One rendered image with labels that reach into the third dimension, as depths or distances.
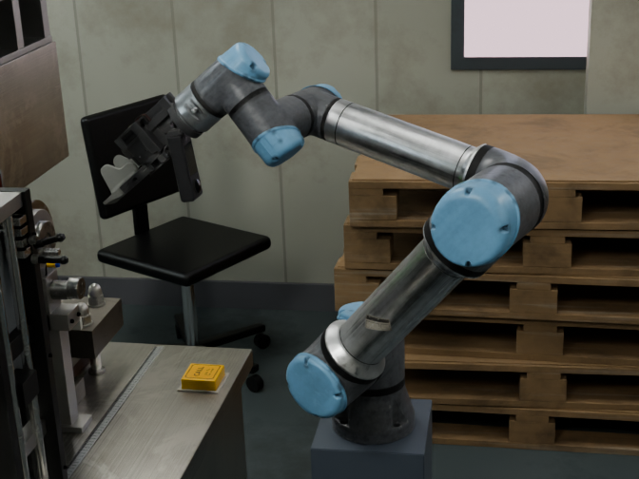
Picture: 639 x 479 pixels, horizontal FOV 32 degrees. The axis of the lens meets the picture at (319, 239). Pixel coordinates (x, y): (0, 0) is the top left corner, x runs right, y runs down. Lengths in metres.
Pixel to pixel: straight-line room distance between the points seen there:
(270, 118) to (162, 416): 0.66
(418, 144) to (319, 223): 2.84
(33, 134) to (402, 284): 1.34
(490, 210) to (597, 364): 2.11
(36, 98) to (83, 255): 2.19
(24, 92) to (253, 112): 1.08
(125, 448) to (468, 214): 0.81
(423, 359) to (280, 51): 1.45
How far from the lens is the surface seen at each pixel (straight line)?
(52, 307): 2.04
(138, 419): 2.14
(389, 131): 1.80
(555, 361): 3.65
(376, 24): 4.36
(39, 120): 2.83
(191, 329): 4.21
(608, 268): 3.52
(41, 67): 2.85
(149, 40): 4.57
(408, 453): 1.98
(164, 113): 1.85
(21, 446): 1.76
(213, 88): 1.80
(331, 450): 2.00
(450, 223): 1.60
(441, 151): 1.77
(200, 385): 2.21
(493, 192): 1.58
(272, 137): 1.76
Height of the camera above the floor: 1.93
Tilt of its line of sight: 20 degrees down
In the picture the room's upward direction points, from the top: 2 degrees counter-clockwise
